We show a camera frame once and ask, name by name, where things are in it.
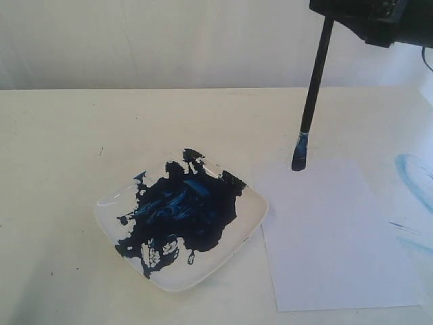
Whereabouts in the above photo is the black paintbrush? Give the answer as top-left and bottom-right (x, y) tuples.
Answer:
(291, 16), (334, 171)

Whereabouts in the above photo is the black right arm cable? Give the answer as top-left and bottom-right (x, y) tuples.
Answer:
(420, 45), (433, 74)

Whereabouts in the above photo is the white square paint plate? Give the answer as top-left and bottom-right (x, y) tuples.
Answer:
(94, 148), (268, 292)

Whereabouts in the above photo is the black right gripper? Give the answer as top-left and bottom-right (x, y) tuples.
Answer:
(309, 0), (432, 47)

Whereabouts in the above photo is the white paper sheet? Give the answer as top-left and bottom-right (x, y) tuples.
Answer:
(253, 159), (419, 312)

